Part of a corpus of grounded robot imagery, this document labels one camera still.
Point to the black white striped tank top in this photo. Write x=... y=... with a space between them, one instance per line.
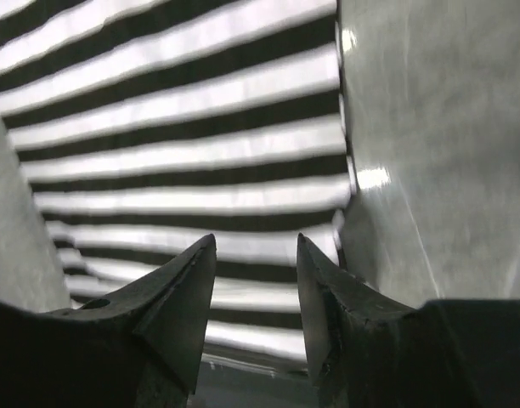
x=141 y=126

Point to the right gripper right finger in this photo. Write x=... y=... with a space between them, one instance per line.
x=366 y=350

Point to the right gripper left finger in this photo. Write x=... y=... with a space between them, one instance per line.
x=139 y=346

